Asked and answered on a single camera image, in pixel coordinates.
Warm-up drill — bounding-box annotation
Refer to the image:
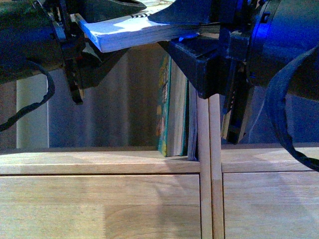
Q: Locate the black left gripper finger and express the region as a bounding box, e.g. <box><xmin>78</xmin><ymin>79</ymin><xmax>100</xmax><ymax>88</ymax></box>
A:
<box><xmin>149</xmin><ymin>0</ymin><xmax>239</xmax><ymax>25</ymax></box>

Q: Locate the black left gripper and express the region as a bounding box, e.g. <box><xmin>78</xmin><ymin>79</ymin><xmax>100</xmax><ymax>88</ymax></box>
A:
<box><xmin>37</xmin><ymin>0</ymin><xmax>147</xmax><ymax>105</ymax></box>

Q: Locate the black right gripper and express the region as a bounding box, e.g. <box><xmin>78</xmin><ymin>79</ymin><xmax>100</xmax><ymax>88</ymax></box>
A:
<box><xmin>164</xmin><ymin>0</ymin><xmax>278</xmax><ymax>144</ymax></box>

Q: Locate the white paperback book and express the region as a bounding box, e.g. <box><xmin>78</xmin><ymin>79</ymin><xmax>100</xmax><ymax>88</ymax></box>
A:
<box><xmin>74</xmin><ymin>0</ymin><xmax>220</xmax><ymax>53</ymax></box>

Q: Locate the right wooden shelf cabinet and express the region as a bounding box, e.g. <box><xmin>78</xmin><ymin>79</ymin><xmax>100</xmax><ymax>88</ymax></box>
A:
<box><xmin>208</xmin><ymin>95</ymin><xmax>319</xmax><ymax>239</ymax></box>

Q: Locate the wooden shelf cabinet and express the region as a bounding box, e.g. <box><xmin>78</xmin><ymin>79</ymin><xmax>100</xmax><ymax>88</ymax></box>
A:
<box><xmin>208</xmin><ymin>95</ymin><xmax>319</xmax><ymax>239</ymax></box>
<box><xmin>0</xmin><ymin>42</ymin><xmax>213</xmax><ymax>239</ymax></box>

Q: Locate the left wooden shelf cabinet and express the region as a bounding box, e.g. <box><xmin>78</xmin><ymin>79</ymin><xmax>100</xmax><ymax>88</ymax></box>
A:
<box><xmin>0</xmin><ymin>42</ymin><xmax>213</xmax><ymax>239</ymax></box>

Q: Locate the teal illustrated upright book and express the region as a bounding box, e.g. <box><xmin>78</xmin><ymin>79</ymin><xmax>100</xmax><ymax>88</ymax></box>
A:
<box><xmin>156</xmin><ymin>54</ymin><xmax>188</xmax><ymax>157</ymax></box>

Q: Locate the thin white upright book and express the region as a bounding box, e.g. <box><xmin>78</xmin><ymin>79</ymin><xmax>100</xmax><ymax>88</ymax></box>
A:
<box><xmin>187</xmin><ymin>83</ymin><xmax>198</xmax><ymax>161</ymax></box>

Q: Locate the grey curtain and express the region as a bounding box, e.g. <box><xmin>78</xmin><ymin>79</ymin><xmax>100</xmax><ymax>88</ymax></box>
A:
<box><xmin>16</xmin><ymin>74</ymin><xmax>49</xmax><ymax>149</ymax></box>

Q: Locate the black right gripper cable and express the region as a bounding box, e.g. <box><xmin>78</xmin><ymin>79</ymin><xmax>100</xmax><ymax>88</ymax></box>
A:
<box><xmin>264</xmin><ymin>46</ymin><xmax>319</xmax><ymax>172</ymax></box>

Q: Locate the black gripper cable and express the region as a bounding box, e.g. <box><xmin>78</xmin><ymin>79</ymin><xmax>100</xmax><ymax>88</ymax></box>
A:
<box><xmin>264</xmin><ymin>46</ymin><xmax>319</xmax><ymax>172</ymax></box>
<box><xmin>0</xmin><ymin>59</ymin><xmax>56</xmax><ymax>132</ymax></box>

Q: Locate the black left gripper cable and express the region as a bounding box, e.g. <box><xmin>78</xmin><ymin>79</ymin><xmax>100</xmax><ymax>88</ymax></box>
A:
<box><xmin>0</xmin><ymin>59</ymin><xmax>56</xmax><ymax>132</ymax></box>

